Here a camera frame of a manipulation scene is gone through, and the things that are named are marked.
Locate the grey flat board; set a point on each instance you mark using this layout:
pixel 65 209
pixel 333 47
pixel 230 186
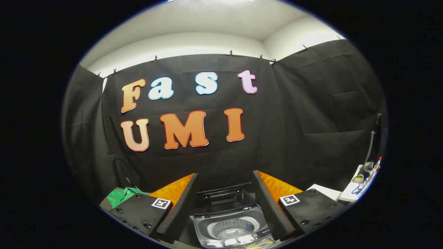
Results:
pixel 103 204

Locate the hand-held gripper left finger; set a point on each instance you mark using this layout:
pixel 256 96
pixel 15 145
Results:
pixel 180 207

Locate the green polo shirt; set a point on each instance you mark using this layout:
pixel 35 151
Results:
pixel 119 197

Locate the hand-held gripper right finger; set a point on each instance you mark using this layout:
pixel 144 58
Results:
pixel 271 207

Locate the grey mini washing machine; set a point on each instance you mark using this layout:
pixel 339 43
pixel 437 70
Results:
pixel 228 215

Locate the white paper sheet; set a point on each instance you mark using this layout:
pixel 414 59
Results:
pixel 327 192

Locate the black backdrop cloth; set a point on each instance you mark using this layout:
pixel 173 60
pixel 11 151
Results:
pixel 283 121

